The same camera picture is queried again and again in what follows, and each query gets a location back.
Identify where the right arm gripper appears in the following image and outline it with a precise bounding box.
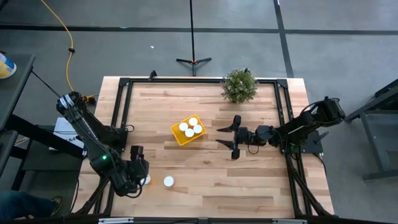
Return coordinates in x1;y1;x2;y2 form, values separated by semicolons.
215;114;259;160

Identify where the yellow plastic basket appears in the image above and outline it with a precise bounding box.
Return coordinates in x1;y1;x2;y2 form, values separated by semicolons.
170;114;208;146

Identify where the green potted plant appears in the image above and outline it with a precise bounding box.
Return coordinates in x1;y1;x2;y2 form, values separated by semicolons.
221;68;259;105

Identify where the white paper box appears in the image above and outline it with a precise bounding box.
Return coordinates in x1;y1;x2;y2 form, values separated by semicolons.
53;116;91;151

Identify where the black tripod stand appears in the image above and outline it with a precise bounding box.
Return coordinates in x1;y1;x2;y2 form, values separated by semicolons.
175;0;213;77

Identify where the person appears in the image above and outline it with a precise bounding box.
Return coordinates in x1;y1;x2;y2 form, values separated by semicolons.
0;190;65;221

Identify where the black side desk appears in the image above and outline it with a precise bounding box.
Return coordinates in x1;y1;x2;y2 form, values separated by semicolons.
0;53;85;194

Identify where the black metal stand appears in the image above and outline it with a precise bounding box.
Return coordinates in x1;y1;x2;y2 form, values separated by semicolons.
343;79;398;182

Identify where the disinfecting wipes canister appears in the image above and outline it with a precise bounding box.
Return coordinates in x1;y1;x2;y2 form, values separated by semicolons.
0;52;17;80

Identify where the left wrist camera black cable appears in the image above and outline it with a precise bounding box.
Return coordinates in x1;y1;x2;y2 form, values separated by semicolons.
123;185;144;199

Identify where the wrist camera black cable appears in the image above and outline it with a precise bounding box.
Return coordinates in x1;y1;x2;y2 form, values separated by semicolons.
247;142;261;156
123;185;144;199

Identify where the right wrist camera black cable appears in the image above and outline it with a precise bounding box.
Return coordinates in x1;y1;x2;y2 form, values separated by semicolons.
247;142;261;156

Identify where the silver aluminium bracket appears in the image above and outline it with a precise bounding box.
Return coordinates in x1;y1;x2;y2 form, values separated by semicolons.
272;218;308;224
98;217;134;224

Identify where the black aluminium rig frame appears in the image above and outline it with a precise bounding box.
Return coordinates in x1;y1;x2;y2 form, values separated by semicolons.
73;77;335;218

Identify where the yellow extension cable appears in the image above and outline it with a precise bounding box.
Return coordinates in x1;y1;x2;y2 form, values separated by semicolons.
39;0;97;105

